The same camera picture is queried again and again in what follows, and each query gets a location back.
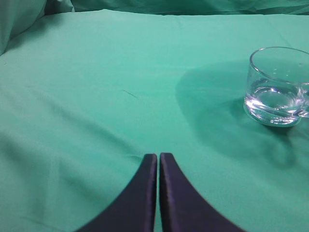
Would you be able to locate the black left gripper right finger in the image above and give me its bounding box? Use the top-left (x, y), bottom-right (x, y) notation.
top-left (159, 153), bottom-right (244, 232)

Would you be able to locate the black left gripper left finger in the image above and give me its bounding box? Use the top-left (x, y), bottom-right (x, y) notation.
top-left (77, 154), bottom-right (157, 232)

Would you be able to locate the green table cloth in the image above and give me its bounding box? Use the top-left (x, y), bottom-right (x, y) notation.
top-left (0, 10), bottom-right (309, 232)

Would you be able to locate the clear glass mug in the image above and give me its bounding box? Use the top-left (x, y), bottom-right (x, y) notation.
top-left (243, 46), bottom-right (309, 127)

